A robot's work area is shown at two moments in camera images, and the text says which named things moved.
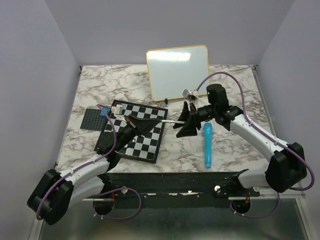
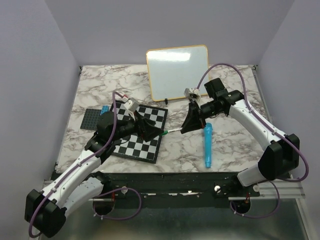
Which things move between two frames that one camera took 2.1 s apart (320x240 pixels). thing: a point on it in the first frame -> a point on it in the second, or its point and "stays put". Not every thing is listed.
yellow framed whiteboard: x=172 y=70 stays put
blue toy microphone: x=208 y=127 stays put
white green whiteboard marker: x=171 y=121 -> x=166 y=132
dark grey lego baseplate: x=93 y=120 stays put
